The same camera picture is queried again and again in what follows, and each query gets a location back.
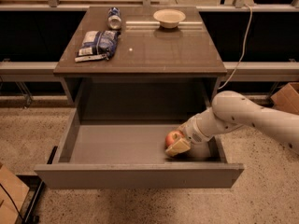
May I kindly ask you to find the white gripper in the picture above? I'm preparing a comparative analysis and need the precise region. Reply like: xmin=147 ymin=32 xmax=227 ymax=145
xmin=165 ymin=114 xmax=211 ymax=157

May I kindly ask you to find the red apple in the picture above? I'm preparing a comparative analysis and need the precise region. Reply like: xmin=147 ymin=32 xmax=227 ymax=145
xmin=165 ymin=130 xmax=180 ymax=147

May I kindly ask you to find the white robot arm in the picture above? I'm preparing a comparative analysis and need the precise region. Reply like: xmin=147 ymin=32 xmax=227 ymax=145
xmin=165 ymin=91 xmax=299 ymax=157

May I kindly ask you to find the brown cabinet counter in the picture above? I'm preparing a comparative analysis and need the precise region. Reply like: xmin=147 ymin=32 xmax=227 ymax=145
xmin=54 ymin=7 xmax=227 ymax=102

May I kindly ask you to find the grey open drawer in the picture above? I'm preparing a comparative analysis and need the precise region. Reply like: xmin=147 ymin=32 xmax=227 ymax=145
xmin=34 ymin=77 xmax=245 ymax=190

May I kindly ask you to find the cardboard box right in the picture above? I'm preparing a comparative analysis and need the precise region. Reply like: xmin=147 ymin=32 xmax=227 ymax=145
xmin=271 ymin=82 xmax=299 ymax=114

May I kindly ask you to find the cardboard box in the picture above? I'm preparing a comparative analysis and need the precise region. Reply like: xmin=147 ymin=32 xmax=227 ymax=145
xmin=271 ymin=82 xmax=299 ymax=114
xmin=0 ymin=163 xmax=29 ymax=224

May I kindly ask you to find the white bowl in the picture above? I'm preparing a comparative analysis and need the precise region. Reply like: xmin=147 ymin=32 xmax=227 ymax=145
xmin=153 ymin=9 xmax=186 ymax=29

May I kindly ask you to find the blue white chip bag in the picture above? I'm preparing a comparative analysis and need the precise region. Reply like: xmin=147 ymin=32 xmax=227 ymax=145
xmin=75 ymin=30 xmax=121 ymax=63

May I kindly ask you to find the blue soda can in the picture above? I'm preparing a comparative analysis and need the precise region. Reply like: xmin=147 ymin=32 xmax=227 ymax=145
xmin=107 ymin=7 xmax=121 ymax=30

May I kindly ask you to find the cardboard box left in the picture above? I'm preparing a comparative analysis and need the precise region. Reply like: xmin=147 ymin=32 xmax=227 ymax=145
xmin=0 ymin=163 xmax=29 ymax=224

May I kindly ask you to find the white cable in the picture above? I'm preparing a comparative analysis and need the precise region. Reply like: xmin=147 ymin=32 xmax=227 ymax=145
xmin=217 ymin=4 xmax=253 ymax=91

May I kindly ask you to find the black cable on box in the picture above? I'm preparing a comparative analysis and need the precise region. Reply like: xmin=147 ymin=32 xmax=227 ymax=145
xmin=0 ymin=182 xmax=26 ymax=223

